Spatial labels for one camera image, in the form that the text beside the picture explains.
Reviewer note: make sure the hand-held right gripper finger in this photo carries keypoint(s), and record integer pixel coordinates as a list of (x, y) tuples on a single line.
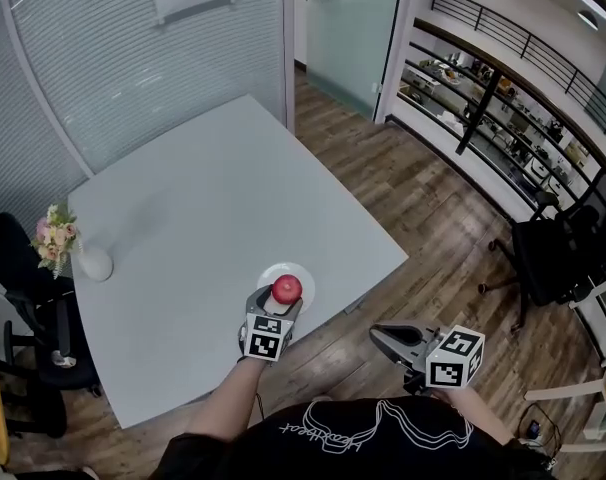
[(425, 330), (395, 350)]

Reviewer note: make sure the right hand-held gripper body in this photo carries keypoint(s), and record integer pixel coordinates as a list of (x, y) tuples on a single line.
[(453, 363)]

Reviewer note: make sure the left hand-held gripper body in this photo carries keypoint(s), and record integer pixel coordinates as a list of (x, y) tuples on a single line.
[(265, 340)]

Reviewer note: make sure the red apple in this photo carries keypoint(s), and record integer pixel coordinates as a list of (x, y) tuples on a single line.
[(287, 289)]

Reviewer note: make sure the white plate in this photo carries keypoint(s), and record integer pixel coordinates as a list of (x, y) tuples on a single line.
[(305, 280)]

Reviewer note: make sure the person's left forearm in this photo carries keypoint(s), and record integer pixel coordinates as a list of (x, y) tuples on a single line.
[(228, 398)]

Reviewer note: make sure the person's right forearm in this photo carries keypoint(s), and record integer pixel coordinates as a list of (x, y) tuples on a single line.
[(475, 413)]

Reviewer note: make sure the person's black t-shirt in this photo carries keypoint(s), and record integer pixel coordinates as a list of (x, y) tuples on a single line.
[(363, 443)]

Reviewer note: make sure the black office chair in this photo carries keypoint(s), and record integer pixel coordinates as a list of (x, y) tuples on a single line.
[(553, 253), (28, 318)]

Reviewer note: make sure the white ribbed vase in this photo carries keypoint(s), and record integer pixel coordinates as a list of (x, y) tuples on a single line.
[(97, 265)]

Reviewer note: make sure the pink flower bouquet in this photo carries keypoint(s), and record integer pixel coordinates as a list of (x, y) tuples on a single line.
[(57, 235)]

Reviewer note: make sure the black metal railing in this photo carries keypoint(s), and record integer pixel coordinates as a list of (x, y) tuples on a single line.
[(533, 43), (488, 103)]

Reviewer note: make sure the frosted glass door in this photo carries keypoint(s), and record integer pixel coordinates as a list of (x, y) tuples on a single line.
[(350, 33)]

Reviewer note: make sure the white metal desk frame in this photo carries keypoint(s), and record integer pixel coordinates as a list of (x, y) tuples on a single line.
[(590, 393)]

